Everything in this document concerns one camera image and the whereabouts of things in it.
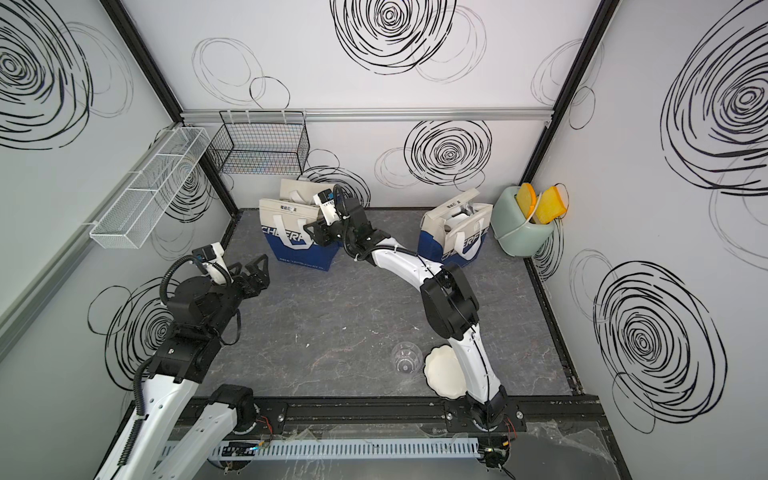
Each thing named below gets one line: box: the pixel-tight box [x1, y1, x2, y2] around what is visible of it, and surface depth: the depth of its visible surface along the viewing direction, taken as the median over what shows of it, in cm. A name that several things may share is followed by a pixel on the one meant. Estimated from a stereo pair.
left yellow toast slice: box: [516, 183, 537, 220], surface depth 98 cm
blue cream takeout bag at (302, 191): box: [279, 179, 335, 205], surface depth 97 cm
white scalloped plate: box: [424, 344, 467, 399], surface depth 83 cm
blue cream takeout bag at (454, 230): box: [418, 189, 494, 268], surface depth 88 cm
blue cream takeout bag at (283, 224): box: [259, 198, 343, 272], surface depth 91 cm
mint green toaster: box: [491, 186, 555, 258], surface depth 101 cm
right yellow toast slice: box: [536, 186, 567, 225], surface depth 98 cm
